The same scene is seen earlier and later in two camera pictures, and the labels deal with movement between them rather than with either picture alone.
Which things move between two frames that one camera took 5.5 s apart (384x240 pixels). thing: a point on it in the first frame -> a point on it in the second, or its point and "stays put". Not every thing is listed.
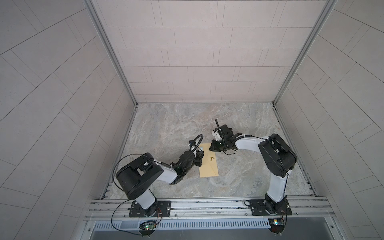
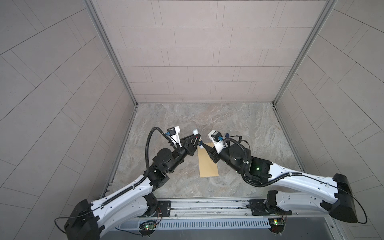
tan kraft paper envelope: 208,167 stays put
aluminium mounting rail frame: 119,210 stays put
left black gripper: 198,158 -> 184,143
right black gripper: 213,147 -> 210,151
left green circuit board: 147,225 stays put
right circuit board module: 277,225 stays put
